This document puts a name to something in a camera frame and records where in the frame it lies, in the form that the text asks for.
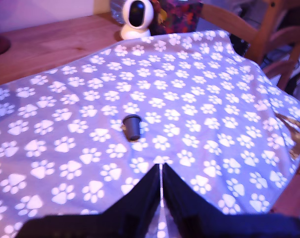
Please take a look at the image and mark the dark grey coffee capsule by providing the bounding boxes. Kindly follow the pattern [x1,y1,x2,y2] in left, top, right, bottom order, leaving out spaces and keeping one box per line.
[122,114,142,142]

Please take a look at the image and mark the grey paw-print cloth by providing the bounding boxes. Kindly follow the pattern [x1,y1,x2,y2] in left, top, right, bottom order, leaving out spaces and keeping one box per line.
[0,29,300,238]

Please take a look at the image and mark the wooden chair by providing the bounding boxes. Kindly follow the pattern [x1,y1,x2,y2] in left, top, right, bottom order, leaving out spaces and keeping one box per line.
[200,0,300,90]

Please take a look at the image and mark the floral tissue box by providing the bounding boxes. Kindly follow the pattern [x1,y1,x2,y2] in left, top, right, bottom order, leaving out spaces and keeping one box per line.
[150,0,204,35]

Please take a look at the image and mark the large clear water bottle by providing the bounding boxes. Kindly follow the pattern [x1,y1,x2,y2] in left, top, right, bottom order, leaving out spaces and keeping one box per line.
[109,0,127,25]

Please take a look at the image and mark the small white round camera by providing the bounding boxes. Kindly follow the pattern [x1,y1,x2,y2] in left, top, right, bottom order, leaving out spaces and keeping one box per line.
[119,0,155,40]

